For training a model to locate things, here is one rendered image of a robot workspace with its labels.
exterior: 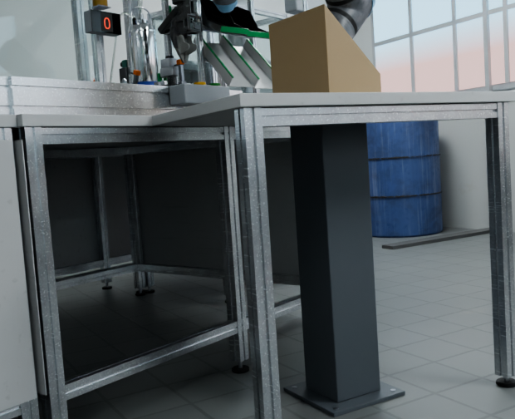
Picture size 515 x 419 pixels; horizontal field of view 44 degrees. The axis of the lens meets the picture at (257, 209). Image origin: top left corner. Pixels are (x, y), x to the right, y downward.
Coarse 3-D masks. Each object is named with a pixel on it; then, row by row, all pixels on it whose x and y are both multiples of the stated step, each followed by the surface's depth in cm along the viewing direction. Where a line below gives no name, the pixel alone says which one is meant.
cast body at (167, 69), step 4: (168, 56) 221; (172, 56) 222; (160, 60) 223; (164, 60) 221; (168, 60) 220; (172, 60) 221; (164, 64) 222; (168, 64) 221; (172, 64) 221; (160, 68) 223; (164, 68) 222; (168, 68) 221; (172, 68) 220; (176, 68) 221; (160, 72) 223; (164, 72) 222; (168, 72) 221; (172, 72) 220; (176, 72) 221; (160, 76) 224; (164, 76) 224
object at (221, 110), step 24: (240, 96) 136; (264, 96) 139; (288, 96) 142; (312, 96) 146; (336, 96) 149; (360, 96) 153; (384, 96) 156; (408, 96) 160; (432, 96) 164; (456, 96) 169; (480, 96) 173; (504, 96) 178; (168, 120) 172; (192, 120) 168; (216, 120) 175
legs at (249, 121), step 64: (256, 128) 141; (320, 128) 175; (256, 192) 141; (320, 192) 178; (256, 256) 142; (320, 256) 181; (512, 256) 185; (256, 320) 143; (320, 320) 184; (512, 320) 186; (256, 384) 146; (320, 384) 187; (384, 384) 192; (512, 384) 186
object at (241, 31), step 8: (200, 0) 255; (208, 0) 257; (208, 8) 257; (216, 8) 254; (208, 16) 258; (216, 16) 254; (224, 16) 250; (208, 24) 238; (216, 24) 235; (224, 24) 251; (232, 24) 247; (224, 32) 235; (232, 32) 237; (240, 32) 239
